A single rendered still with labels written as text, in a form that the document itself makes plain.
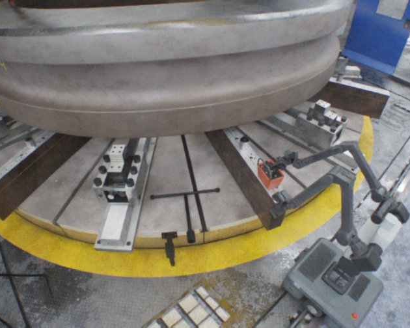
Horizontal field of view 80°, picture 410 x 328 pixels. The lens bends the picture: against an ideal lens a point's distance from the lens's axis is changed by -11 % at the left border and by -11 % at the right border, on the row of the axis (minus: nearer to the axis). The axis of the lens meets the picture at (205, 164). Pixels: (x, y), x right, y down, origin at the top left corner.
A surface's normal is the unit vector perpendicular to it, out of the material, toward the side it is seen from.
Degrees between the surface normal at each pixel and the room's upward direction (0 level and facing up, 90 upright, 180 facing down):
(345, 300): 0
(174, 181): 0
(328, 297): 0
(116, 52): 90
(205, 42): 90
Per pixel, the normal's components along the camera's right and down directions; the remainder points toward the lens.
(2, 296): 0.00, -0.72
